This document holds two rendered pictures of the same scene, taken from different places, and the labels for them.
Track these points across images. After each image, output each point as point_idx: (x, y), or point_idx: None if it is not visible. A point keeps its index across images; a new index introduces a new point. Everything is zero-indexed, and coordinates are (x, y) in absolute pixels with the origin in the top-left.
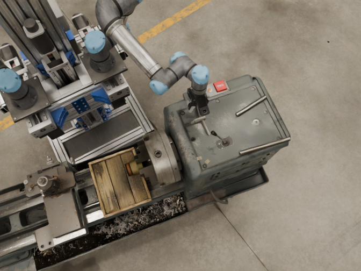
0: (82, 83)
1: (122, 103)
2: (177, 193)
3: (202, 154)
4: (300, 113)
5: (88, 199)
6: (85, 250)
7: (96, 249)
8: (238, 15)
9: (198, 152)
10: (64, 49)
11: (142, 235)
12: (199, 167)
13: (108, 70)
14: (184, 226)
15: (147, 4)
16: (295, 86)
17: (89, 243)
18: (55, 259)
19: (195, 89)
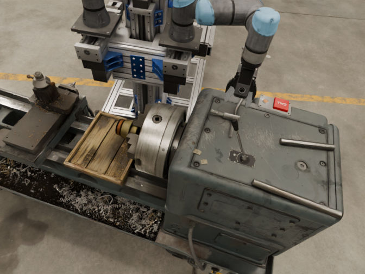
0: (151, 45)
1: (173, 90)
2: (156, 208)
3: (205, 151)
4: (354, 254)
5: (70, 142)
6: (32, 197)
7: (40, 201)
8: (336, 126)
9: (201, 145)
10: (157, 4)
11: (102, 242)
12: (188, 160)
13: (180, 39)
14: (146, 268)
15: (259, 74)
16: (364, 223)
17: (42, 194)
18: (4, 183)
19: (246, 46)
